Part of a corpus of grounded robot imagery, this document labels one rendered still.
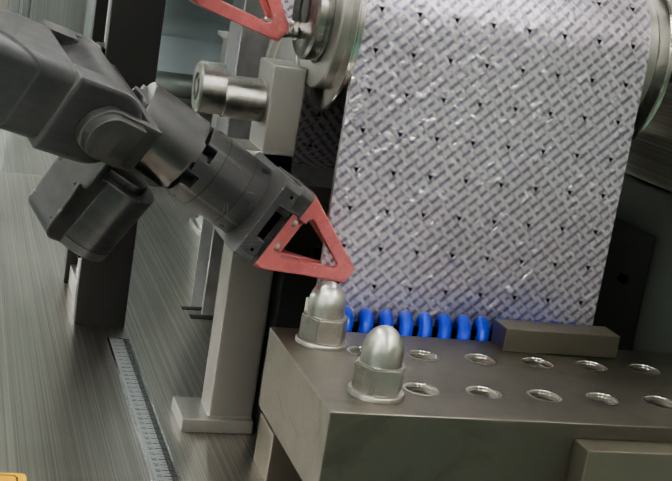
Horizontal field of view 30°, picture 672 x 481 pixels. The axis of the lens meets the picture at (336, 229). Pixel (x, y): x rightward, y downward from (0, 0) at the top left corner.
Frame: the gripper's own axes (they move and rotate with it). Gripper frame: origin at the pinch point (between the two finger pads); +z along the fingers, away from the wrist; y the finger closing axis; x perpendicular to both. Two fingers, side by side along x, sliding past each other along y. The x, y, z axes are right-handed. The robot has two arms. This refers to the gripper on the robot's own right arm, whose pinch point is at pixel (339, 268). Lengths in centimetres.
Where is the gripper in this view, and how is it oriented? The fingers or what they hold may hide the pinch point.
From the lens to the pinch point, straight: 94.3
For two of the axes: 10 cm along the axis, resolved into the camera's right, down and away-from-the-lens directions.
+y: 2.8, 2.5, -9.3
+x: 6.1, -7.9, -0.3
